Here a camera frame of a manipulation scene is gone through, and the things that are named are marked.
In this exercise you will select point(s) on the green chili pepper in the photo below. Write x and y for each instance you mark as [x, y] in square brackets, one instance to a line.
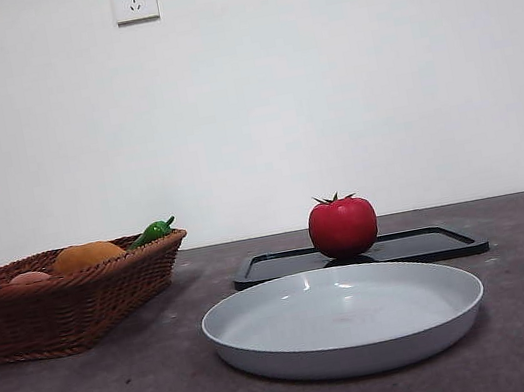
[149, 234]

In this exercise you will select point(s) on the black rectangular tray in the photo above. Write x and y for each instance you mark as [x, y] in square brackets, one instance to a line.
[427, 242]

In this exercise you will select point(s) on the white round plate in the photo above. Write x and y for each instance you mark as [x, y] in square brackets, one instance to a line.
[345, 323]

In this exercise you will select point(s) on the pale pink round vegetable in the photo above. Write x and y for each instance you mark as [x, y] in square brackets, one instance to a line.
[30, 277]

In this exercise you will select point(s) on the red tomato with green stem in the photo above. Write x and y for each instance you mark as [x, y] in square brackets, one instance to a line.
[344, 227]

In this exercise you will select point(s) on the orange round fruit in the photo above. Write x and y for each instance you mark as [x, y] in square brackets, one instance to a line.
[87, 255]

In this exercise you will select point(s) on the brown wicker basket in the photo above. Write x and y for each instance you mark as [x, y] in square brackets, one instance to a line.
[59, 313]

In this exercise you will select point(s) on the white wall socket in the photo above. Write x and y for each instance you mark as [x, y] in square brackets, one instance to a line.
[135, 0]

